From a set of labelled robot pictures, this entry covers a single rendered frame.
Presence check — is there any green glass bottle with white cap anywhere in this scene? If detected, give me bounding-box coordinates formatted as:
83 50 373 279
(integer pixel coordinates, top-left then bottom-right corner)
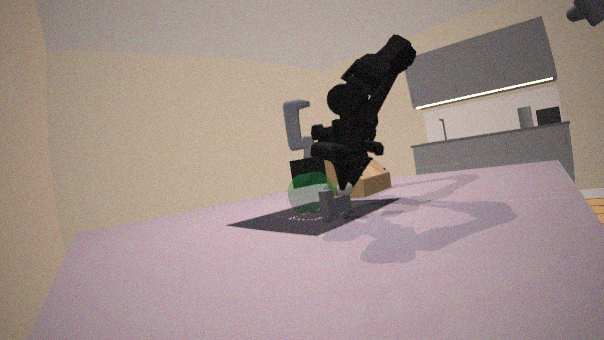
288 172 353 214

